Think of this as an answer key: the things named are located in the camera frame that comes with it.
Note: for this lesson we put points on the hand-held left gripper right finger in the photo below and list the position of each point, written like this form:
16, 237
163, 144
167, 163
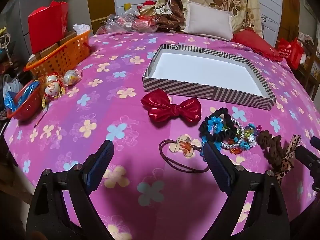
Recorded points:
216, 165

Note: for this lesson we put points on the orange plastic basket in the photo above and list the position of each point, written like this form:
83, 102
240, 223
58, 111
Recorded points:
62, 55

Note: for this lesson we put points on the brown cardboard box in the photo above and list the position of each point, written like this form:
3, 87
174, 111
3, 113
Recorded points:
48, 50
67, 38

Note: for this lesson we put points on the brown scrunchie with leopard bow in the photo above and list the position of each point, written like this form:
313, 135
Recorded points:
270, 145

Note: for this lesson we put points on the red gift bag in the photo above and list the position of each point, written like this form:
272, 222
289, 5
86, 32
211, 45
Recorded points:
45, 30

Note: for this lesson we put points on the striped cardboard box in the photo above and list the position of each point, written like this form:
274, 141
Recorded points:
200, 67

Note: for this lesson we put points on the shiny red bow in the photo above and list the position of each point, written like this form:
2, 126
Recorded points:
160, 105

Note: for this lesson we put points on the black scrunchie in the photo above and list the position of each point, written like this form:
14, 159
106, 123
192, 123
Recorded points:
226, 112

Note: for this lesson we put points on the blue foil wrapper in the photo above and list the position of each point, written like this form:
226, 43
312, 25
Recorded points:
10, 100

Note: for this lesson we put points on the red hat plush toy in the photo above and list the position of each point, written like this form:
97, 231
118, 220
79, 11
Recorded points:
147, 7

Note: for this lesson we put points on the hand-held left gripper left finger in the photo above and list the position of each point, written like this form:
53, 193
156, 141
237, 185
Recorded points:
100, 160

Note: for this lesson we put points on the red shopping bag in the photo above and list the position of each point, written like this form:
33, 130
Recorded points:
291, 52

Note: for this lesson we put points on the red plastic basket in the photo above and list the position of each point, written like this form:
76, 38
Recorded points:
27, 102

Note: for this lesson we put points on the wooden chair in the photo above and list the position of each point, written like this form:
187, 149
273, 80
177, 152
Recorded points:
310, 75

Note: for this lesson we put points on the clear plastic bag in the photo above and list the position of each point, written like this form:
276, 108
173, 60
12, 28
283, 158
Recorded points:
120, 21

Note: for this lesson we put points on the red cushion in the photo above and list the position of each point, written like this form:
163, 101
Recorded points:
257, 45

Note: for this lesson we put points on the white plastic bag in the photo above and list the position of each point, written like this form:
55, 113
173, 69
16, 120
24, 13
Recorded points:
11, 86

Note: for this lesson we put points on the brown patterned cloth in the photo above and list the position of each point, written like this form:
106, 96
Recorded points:
172, 17

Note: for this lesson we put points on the white tissue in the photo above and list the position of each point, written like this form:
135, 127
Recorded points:
81, 28

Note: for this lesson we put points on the white pillow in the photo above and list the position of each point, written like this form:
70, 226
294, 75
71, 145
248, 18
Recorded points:
207, 22

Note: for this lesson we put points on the pink floral bedsheet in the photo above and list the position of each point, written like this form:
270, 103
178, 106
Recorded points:
87, 105

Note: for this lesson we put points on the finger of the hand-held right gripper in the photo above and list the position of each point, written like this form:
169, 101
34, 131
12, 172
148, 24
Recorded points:
308, 160
316, 142

